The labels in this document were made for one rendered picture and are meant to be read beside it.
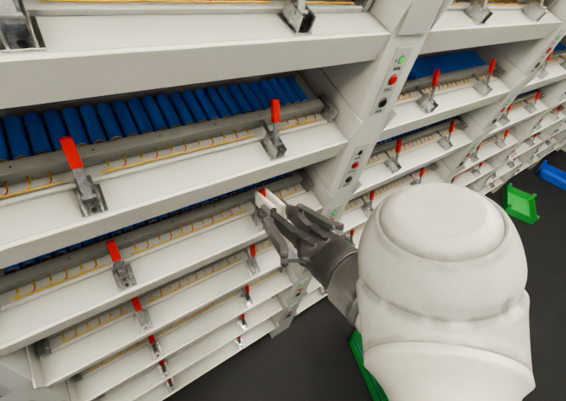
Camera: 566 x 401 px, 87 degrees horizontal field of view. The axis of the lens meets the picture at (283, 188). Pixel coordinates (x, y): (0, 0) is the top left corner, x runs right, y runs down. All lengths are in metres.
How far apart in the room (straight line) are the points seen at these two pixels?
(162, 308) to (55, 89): 0.54
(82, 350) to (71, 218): 0.39
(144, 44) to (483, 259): 0.31
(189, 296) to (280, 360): 0.79
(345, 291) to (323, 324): 1.16
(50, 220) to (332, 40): 0.40
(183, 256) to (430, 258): 0.47
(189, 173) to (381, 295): 0.32
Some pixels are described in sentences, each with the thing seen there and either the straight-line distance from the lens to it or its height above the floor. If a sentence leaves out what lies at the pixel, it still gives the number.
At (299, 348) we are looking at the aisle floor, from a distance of 1.49.
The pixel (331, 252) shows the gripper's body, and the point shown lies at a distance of 0.43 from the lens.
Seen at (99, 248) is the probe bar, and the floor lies 0.94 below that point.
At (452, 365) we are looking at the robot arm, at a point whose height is 1.23.
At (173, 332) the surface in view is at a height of 0.52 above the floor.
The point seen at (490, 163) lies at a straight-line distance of 2.03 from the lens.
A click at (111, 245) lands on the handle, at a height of 0.99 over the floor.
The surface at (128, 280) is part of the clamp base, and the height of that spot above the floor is 0.90.
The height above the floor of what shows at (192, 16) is 1.29.
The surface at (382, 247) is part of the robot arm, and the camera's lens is 0.20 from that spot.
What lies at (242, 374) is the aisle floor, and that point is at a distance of 1.44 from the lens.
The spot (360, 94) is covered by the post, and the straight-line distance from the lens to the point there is 0.55.
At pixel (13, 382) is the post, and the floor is 0.78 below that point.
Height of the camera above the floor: 1.40
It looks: 44 degrees down
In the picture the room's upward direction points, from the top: 13 degrees clockwise
